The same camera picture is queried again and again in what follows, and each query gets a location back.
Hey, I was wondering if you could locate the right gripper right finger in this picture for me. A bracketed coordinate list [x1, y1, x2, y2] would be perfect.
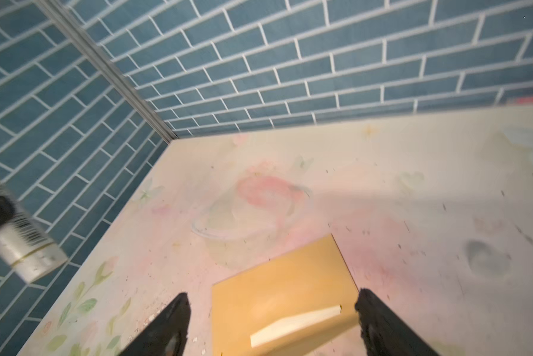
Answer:
[355, 289, 439, 356]

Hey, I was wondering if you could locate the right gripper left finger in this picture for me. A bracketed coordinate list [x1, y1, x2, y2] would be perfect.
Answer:
[120, 292, 191, 356]

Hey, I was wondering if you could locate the white glue stick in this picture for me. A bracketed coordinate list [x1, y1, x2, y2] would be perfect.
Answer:
[0, 182, 68, 283]

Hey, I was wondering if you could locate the yellow envelope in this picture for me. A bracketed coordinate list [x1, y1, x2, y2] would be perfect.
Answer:
[211, 234, 358, 355]

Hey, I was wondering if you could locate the beige letter paper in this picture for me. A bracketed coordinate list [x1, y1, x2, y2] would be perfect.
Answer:
[250, 305, 342, 348]

